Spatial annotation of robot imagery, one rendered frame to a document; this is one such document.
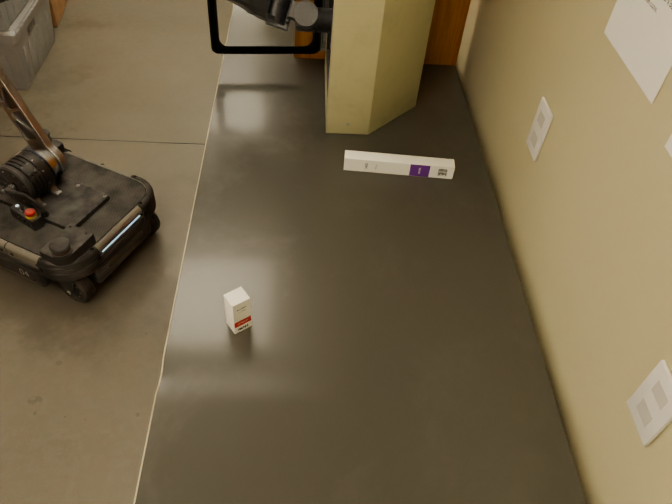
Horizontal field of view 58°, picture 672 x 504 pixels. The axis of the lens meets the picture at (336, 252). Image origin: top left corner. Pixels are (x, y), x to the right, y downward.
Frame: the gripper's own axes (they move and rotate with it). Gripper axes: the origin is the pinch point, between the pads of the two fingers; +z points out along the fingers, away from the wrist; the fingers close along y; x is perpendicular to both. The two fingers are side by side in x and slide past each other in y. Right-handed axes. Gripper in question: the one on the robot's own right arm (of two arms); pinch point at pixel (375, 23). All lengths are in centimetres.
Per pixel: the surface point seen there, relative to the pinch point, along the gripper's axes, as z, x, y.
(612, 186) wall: 33, -9, -70
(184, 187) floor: -70, 117, 70
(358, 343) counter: -5, 24, -78
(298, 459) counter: -16, 24, -101
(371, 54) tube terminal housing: -1.7, 1.1, -13.3
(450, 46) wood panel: 25.7, 17.5, 24.0
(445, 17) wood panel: 22.5, 8.8, 23.9
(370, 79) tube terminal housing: -1.2, 7.6, -13.3
